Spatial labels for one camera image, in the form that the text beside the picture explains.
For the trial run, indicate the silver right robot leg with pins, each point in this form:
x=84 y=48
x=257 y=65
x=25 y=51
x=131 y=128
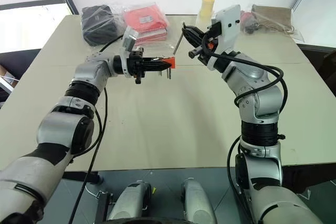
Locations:
x=198 y=200

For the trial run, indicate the silver robot leg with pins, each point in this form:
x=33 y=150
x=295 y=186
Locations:
x=134 y=200
x=198 y=200

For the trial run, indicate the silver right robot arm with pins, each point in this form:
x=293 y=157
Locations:
x=262 y=95

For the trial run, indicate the red hex key holder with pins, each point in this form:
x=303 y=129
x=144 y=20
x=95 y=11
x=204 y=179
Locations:
x=172 y=62

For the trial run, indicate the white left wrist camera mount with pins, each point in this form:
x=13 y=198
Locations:
x=129 y=41

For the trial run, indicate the yellow plastic cup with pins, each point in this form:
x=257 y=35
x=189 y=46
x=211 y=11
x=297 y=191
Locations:
x=207 y=7

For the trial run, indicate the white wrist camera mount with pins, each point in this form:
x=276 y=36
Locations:
x=229 y=26
x=129 y=41

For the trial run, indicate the dark side furniture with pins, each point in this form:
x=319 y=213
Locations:
x=321 y=60

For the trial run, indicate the black metal bracket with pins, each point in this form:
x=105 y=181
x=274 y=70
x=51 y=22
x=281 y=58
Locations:
x=105 y=205

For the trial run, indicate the brown cloth bag in plastic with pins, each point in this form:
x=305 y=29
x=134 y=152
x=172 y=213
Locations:
x=273 y=19

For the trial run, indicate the red black item in plastic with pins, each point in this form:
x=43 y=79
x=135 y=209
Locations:
x=248 y=20

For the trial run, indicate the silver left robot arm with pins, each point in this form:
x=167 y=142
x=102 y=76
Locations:
x=60 y=129

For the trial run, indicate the silver left robot leg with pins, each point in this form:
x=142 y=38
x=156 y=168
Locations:
x=134 y=200

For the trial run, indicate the red packs in plastic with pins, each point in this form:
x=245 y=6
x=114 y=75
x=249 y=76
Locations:
x=147 y=22

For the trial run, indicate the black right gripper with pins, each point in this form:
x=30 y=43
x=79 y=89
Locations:
x=211 y=40

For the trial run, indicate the dark chair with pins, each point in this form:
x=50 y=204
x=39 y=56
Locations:
x=15 y=62

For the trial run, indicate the grey hex key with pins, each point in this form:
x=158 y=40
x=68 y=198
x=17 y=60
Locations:
x=178 y=43

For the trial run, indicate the black bag in plastic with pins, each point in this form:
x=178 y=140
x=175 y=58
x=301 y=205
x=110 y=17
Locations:
x=98 y=24

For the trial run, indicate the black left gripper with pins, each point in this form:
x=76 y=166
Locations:
x=138 y=64

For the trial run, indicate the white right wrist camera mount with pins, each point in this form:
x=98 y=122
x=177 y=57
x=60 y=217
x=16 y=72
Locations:
x=229 y=26

